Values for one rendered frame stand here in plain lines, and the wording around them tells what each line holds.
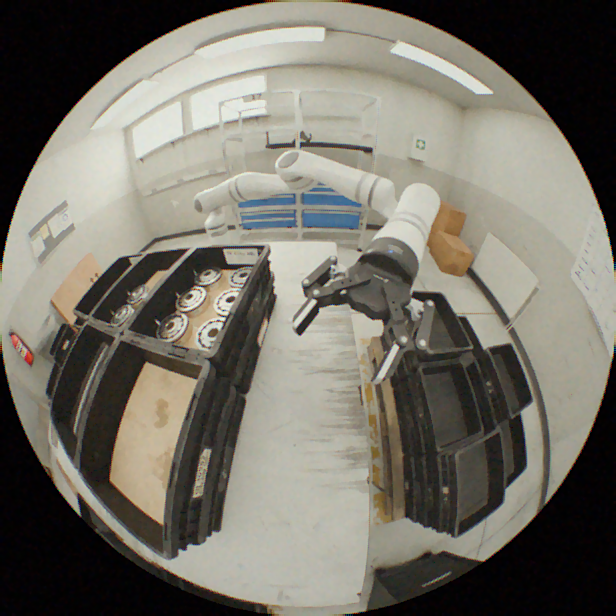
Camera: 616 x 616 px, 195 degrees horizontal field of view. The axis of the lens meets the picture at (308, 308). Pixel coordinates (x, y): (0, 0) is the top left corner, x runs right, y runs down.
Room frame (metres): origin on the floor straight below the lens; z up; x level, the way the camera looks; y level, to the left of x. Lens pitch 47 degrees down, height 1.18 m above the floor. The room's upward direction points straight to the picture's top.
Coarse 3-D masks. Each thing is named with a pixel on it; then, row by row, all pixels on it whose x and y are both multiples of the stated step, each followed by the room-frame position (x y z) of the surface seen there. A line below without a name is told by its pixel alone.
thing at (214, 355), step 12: (192, 252) 0.50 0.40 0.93; (264, 252) 0.46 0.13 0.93; (180, 264) 0.43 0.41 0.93; (264, 264) 0.43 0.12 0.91; (168, 276) 0.36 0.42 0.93; (252, 276) 0.34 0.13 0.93; (156, 288) 0.31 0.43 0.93; (252, 288) 0.32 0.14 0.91; (240, 300) 0.26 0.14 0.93; (228, 312) 0.22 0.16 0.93; (240, 312) 0.24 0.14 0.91; (132, 324) 0.18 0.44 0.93; (228, 324) 0.19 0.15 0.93; (132, 336) 0.15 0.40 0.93; (144, 336) 0.15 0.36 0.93; (228, 336) 0.18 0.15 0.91; (168, 348) 0.13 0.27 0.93; (180, 348) 0.13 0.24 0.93; (192, 348) 0.14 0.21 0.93; (216, 348) 0.14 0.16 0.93; (216, 360) 0.13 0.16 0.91
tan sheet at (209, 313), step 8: (224, 272) 0.51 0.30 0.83; (232, 272) 0.50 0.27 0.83; (224, 280) 0.46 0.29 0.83; (216, 288) 0.42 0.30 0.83; (224, 288) 0.42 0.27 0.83; (208, 296) 0.38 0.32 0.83; (216, 296) 0.38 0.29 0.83; (208, 304) 0.34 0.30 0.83; (176, 312) 0.31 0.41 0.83; (208, 312) 0.31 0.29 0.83; (192, 320) 0.28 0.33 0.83; (200, 320) 0.28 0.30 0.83; (208, 320) 0.28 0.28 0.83; (192, 336) 0.23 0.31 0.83; (184, 344) 0.20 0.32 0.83; (192, 344) 0.20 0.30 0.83
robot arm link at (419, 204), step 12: (408, 192) 0.30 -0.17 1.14; (420, 192) 0.30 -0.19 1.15; (432, 192) 0.30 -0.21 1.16; (408, 204) 0.27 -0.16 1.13; (420, 204) 0.27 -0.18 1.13; (432, 204) 0.27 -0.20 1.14; (396, 216) 0.25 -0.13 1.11; (408, 216) 0.24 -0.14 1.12; (420, 216) 0.24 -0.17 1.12; (432, 216) 0.25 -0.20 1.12; (420, 228) 0.22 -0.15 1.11
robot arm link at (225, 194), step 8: (224, 184) 0.61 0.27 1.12; (232, 184) 0.58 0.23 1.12; (208, 192) 0.63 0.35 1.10; (216, 192) 0.61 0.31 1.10; (224, 192) 0.59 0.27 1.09; (232, 192) 0.57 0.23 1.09; (200, 200) 0.64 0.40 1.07; (208, 200) 0.62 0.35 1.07; (216, 200) 0.61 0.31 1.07; (224, 200) 0.60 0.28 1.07; (232, 200) 0.59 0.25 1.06; (240, 200) 0.58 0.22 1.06; (200, 208) 0.65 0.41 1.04; (208, 208) 0.63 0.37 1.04
